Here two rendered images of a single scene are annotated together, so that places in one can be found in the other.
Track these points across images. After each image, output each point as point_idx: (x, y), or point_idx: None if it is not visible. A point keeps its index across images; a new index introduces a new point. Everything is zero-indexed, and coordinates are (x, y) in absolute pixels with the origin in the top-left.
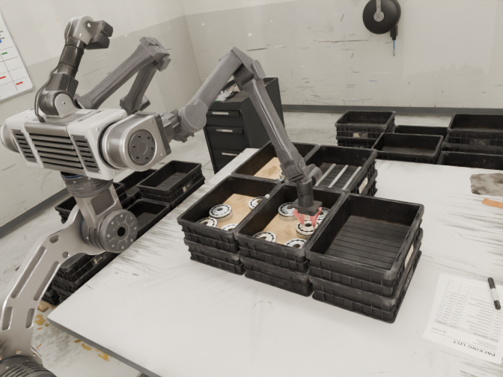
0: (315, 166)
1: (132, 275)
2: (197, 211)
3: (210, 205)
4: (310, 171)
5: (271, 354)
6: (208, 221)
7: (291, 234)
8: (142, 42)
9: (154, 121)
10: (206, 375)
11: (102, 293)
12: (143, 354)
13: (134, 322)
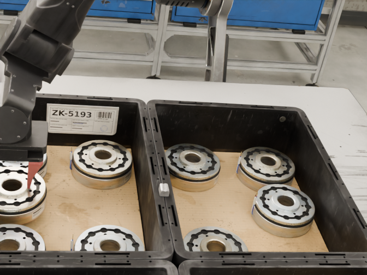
0: (3, 103)
1: (329, 154)
2: (309, 162)
3: (321, 203)
4: (5, 83)
5: None
6: (268, 166)
7: (60, 207)
8: None
9: None
10: (63, 87)
11: (327, 124)
12: (164, 86)
13: None
